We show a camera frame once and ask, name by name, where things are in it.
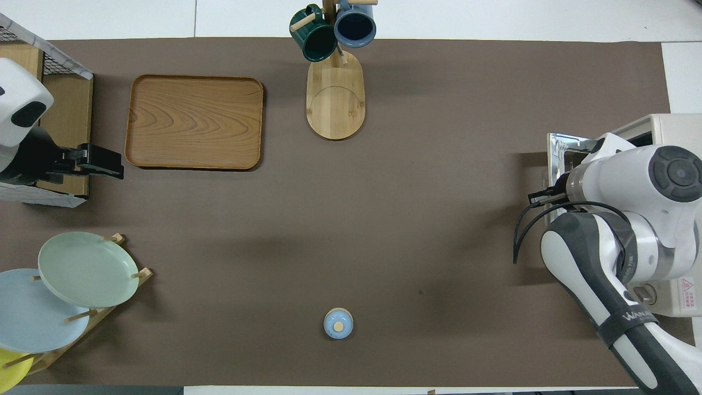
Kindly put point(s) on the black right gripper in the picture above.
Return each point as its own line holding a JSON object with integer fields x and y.
{"x": 556, "y": 193}

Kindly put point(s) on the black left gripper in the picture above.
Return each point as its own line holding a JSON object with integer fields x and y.
{"x": 98, "y": 160}

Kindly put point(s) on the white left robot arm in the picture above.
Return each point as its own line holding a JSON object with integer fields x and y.
{"x": 22, "y": 104}

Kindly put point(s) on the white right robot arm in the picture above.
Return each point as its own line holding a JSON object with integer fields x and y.
{"x": 630, "y": 181}

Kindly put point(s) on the silver oven knob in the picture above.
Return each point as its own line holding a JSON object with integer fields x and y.
{"x": 647, "y": 294}

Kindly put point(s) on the white toaster oven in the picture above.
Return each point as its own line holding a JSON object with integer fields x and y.
{"x": 680, "y": 123}

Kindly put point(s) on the rectangular wooden tray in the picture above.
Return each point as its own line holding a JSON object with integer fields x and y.
{"x": 194, "y": 122}

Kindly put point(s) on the pale green plate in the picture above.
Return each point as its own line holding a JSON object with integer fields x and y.
{"x": 88, "y": 269}

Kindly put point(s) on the wooden plate rack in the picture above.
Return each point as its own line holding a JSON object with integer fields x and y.
{"x": 104, "y": 315}

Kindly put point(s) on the brown table mat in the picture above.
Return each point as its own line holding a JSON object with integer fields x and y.
{"x": 384, "y": 219}

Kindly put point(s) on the light blue plate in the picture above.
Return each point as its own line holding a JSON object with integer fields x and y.
{"x": 30, "y": 323}

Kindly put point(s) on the yellow plate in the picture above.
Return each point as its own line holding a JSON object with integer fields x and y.
{"x": 11, "y": 373}

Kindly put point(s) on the wooden mug tree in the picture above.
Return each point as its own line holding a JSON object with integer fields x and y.
{"x": 335, "y": 104}

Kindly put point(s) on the dark green mug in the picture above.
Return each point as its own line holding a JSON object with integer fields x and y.
{"x": 315, "y": 39}

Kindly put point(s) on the small blue lid wooden knob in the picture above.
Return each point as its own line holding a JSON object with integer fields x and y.
{"x": 338, "y": 323}

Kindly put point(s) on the blue mug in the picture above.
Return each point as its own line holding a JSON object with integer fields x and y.
{"x": 355, "y": 26}

